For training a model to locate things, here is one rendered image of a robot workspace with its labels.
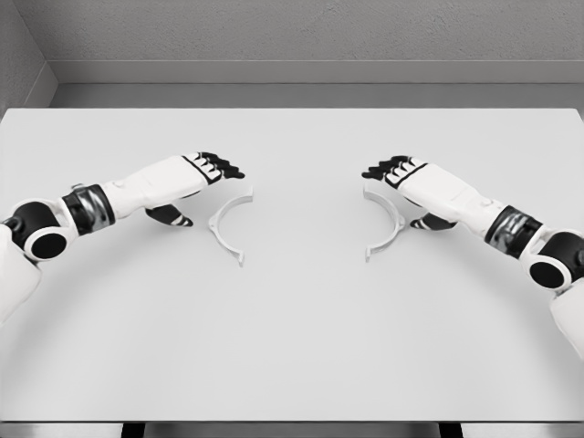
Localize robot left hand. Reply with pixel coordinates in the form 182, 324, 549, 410
141, 151, 246, 228

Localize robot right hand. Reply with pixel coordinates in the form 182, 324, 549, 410
361, 154, 462, 233

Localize white half pipe clamp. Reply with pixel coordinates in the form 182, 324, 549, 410
362, 185, 406, 265
207, 185, 256, 268

